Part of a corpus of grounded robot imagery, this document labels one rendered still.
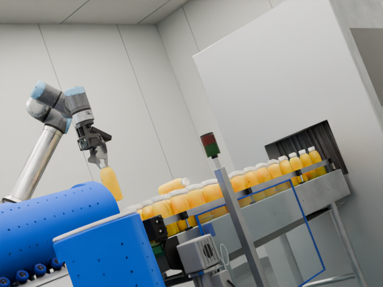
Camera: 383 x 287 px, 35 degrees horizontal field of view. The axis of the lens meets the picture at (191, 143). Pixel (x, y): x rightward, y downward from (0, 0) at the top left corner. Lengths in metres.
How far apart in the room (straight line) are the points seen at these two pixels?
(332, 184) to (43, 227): 1.94
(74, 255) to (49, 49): 4.95
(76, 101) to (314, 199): 1.45
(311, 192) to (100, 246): 1.83
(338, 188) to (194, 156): 3.99
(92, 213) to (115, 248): 0.57
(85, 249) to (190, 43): 5.94
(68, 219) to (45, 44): 4.49
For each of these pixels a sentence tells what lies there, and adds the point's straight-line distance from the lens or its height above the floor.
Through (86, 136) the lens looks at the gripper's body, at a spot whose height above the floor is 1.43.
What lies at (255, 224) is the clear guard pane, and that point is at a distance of 2.83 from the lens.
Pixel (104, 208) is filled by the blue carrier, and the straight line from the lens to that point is 2.39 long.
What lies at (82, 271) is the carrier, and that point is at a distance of 1.81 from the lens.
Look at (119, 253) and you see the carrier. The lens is 1.79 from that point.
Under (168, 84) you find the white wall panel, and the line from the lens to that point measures 7.61.
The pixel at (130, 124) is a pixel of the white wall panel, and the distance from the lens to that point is 6.89.
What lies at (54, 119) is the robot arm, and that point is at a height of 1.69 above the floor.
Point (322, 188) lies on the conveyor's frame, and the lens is 3.51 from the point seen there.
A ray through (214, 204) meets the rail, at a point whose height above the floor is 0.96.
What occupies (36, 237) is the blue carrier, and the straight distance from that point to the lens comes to 2.19.
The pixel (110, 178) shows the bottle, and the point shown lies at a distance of 2.65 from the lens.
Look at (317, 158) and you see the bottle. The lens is 3.70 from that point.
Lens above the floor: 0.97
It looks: 6 degrees up
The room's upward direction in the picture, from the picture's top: 20 degrees counter-clockwise
